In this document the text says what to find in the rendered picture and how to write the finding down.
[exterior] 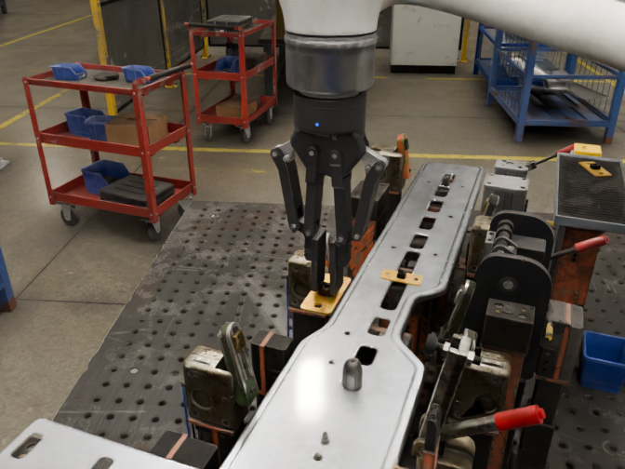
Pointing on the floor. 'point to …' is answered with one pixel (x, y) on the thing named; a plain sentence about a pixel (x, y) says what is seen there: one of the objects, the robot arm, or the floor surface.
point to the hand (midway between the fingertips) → (327, 261)
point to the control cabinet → (423, 40)
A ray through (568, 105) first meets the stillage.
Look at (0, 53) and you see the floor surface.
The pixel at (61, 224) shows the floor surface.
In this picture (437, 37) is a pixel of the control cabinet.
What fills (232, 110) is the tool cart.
